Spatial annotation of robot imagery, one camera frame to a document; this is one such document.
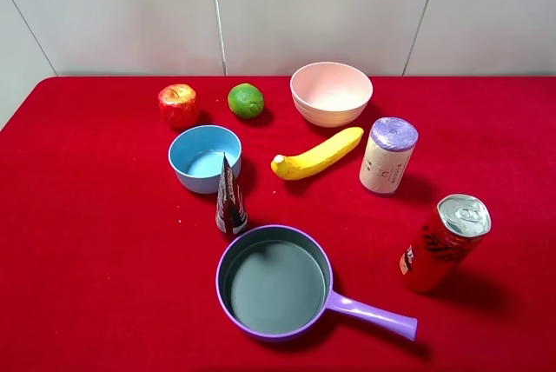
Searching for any purple frying pan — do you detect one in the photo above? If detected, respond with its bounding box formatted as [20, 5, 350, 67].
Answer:
[215, 224, 418, 342]

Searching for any yellow banana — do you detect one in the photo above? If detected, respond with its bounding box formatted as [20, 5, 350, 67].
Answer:
[270, 127, 364, 181]

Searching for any red soda can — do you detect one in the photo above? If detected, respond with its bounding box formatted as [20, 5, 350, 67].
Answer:
[399, 193, 493, 295]

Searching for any red apple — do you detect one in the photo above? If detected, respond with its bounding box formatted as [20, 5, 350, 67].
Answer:
[157, 83, 201, 130]

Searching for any blue bowl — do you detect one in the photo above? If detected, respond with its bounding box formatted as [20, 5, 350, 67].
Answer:
[168, 125, 242, 194]

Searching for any red tablecloth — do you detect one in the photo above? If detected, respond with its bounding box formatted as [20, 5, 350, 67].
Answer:
[1, 76, 555, 371]

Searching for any pink ribbed bowl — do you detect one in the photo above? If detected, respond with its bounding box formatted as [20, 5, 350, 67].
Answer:
[290, 62, 374, 128]

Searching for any green lime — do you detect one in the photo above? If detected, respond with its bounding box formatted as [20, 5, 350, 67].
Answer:
[228, 83, 265, 119]

